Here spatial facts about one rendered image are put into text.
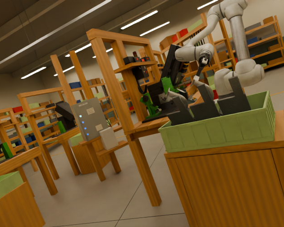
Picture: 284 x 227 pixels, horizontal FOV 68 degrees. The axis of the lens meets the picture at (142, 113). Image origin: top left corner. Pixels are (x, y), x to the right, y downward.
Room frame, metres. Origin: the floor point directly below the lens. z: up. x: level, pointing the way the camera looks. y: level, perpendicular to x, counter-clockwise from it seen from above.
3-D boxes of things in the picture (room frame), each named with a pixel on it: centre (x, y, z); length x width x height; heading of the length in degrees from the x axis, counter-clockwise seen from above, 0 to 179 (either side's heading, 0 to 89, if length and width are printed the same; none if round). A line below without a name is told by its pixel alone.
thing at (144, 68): (2.64, -0.16, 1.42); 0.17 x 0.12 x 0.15; 153
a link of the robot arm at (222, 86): (1.86, -0.79, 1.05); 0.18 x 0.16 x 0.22; 51
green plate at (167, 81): (2.56, -0.42, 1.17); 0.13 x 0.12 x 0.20; 153
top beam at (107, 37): (2.78, -0.13, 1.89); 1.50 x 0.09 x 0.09; 153
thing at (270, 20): (9.77, -5.37, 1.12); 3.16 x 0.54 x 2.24; 68
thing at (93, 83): (8.25, 1.75, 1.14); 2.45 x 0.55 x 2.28; 158
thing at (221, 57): (5.74, -1.77, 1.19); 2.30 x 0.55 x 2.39; 19
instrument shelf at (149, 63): (2.77, -0.17, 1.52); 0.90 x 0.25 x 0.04; 153
